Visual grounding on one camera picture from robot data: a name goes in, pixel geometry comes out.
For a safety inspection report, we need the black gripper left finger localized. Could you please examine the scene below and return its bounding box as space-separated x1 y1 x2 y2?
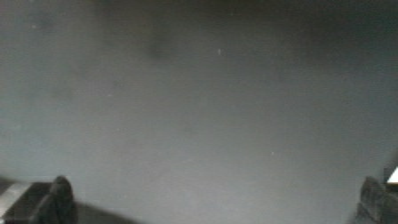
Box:
0 176 78 224

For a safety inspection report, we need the white door panel with knob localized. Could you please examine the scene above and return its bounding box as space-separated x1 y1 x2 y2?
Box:
385 163 398 185

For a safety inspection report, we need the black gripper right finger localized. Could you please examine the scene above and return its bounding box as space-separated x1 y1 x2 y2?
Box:
355 177 398 224

